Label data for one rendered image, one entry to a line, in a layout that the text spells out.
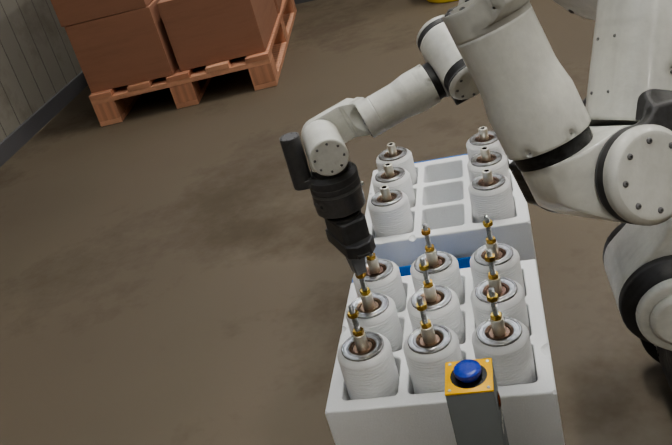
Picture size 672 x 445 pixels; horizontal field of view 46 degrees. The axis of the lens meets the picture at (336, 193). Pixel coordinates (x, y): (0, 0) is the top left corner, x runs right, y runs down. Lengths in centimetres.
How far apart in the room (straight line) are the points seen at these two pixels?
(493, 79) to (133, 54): 320
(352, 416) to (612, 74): 88
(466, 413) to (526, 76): 68
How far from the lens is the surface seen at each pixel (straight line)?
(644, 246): 113
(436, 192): 202
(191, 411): 182
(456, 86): 126
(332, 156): 127
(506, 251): 155
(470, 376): 117
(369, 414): 139
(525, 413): 138
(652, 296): 110
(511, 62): 62
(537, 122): 62
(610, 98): 68
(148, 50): 373
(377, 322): 146
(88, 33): 379
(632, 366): 166
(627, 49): 68
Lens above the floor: 110
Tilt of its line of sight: 26 degrees down
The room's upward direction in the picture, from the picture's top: 16 degrees counter-clockwise
